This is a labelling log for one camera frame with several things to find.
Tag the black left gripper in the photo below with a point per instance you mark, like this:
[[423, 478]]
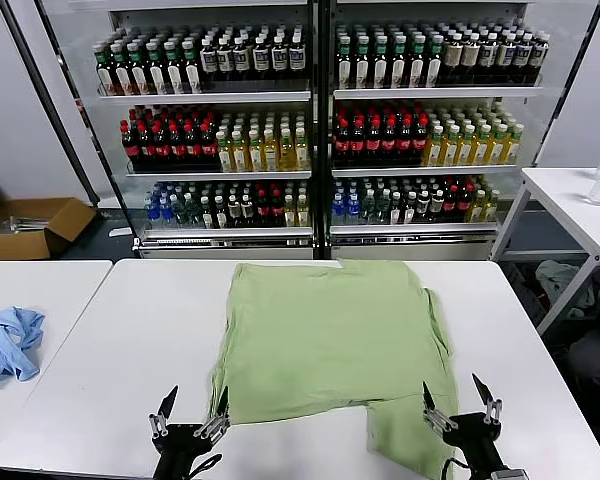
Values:
[[177, 445]]

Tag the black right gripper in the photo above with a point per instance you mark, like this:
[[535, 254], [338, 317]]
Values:
[[472, 432]]

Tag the light green polo shirt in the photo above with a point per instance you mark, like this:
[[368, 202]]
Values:
[[330, 340]]

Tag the grey crumpled cloth pile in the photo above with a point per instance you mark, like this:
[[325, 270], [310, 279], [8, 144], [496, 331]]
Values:
[[555, 280]]

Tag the small white flat object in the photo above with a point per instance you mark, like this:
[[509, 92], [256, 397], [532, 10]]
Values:
[[120, 232]]

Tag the small yellow drink bottle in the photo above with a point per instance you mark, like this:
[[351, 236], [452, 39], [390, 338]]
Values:
[[304, 212], [491, 209], [290, 212], [477, 210]]

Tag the small dark bottle white label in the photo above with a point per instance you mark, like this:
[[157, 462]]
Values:
[[409, 212], [221, 215], [396, 212], [207, 215]]

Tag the small clear green bottle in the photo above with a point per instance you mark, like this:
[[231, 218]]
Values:
[[383, 207], [368, 207], [193, 212], [180, 212]]

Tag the small red-cap cola bottle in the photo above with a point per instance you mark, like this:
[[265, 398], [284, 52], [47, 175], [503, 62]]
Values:
[[450, 205], [263, 210], [464, 204], [278, 210]]

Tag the small blue drink bottle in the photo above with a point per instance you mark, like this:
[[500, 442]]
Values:
[[166, 212], [153, 212], [338, 210], [353, 210]]

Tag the small dark bottle tan label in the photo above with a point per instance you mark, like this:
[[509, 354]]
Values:
[[235, 210], [423, 202], [436, 202], [248, 210]]

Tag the crumpled light blue garment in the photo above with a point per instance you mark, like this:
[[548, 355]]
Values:
[[0, 350]]

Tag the open cardboard box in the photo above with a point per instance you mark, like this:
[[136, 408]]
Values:
[[65, 220]]

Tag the white side table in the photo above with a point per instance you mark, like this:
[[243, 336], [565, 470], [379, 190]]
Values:
[[560, 190]]

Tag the silver metal parts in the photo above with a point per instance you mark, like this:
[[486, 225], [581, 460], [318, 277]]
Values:
[[27, 222]]

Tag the yellow juice bottle green cap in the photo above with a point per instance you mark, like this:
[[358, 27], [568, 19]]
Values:
[[499, 149], [514, 147], [466, 150], [434, 150], [482, 149], [451, 150]]

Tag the yellow tea bottle white label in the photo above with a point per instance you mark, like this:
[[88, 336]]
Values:
[[271, 155], [286, 155], [302, 155], [255, 155], [224, 155], [239, 155]]

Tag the white beverage display cabinet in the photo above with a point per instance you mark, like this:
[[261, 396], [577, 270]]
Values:
[[430, 92], [220, 95]]

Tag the green-cap dark tea bottle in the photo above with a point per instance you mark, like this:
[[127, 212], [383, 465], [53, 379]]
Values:
[[345, 67], [193, 75], [105, 75], [122, 75], [399, 67], [380, 67], [434, 67], [139, 75], [176, 75], [362, 67], [417, 67], [157, 75]]

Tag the black-framed glass cabinet door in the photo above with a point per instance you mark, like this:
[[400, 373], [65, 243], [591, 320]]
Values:
[[62, 100], [565, 50]]

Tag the white-cap tan-label dark bottle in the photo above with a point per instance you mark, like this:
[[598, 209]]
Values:
[[452, 57], [470, 56]]

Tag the white-cap blue-label dark bottle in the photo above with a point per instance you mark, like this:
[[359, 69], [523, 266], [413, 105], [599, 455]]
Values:
[[505, 55], [487, 55], [241, 60], [209, 61], [522, 54], [296, 59], [541, 54], [279, 59], [225, 60], [260, 59]]

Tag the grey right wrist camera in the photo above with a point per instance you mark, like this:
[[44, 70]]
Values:
[[515, 475]]

